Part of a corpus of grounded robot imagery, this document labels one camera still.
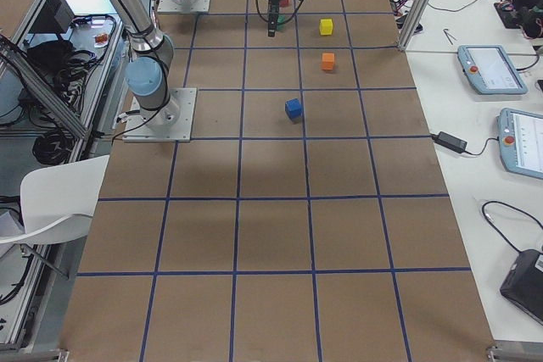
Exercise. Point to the teach pendant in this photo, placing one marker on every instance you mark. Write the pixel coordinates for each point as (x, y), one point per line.
(520, 142)
(489, 70)

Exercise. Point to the yellow wooden block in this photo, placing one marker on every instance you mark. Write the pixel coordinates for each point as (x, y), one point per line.
(326, 27)

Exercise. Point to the black power adapter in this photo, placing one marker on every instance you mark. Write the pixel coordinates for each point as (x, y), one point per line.
(450, 142)

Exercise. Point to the green wooden block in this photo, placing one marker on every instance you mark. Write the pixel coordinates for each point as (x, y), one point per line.
(280, 20)

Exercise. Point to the teach pendant near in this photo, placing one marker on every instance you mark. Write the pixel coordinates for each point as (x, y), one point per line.
(520, 142)

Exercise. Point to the teach pendant far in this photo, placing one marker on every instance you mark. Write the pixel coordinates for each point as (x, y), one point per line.
(489, 70)

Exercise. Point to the orange snack packet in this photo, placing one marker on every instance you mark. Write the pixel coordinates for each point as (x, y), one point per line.
(101, 40)

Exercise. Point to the white chair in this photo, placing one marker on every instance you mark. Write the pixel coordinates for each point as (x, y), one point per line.
(58, 202)

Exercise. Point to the black laptop device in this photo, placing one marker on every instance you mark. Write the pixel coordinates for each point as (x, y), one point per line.
(523, 284)

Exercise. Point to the blue wooden block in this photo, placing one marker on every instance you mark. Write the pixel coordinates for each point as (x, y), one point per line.
(293, 108)

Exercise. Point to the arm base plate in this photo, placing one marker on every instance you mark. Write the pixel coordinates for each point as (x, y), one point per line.
(174, 122)
(183, 6)

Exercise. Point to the orange wooden block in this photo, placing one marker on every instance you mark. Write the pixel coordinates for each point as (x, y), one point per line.
(328, 61)

